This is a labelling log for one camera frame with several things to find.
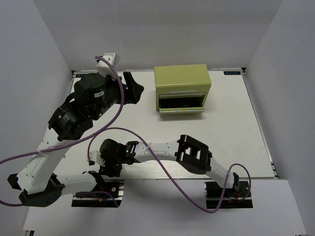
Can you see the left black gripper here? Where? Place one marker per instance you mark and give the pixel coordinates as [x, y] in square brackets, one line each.
[135, 90]

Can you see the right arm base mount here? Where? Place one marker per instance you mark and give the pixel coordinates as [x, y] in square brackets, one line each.
[231, 199]

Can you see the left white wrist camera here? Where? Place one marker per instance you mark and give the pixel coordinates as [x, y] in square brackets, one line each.
[103, 68]

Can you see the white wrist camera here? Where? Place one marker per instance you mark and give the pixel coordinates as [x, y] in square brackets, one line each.
[103, 68]
[95, 157]

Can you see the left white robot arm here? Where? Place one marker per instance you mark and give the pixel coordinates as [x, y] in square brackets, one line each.
[93, 95]

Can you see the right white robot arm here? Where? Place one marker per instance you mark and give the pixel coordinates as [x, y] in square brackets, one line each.
[190, 153]

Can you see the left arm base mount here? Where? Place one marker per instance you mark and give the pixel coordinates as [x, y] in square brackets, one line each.
[109, 195]

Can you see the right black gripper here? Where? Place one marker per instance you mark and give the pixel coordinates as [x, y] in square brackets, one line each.
[108, 170]

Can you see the green metal drawer chest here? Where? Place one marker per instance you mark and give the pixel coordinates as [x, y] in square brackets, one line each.
[181, 89]

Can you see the right blue corner label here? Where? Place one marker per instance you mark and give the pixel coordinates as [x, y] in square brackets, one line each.
[232, 73]

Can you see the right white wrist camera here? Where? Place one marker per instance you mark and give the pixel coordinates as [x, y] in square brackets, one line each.
[95, 157]

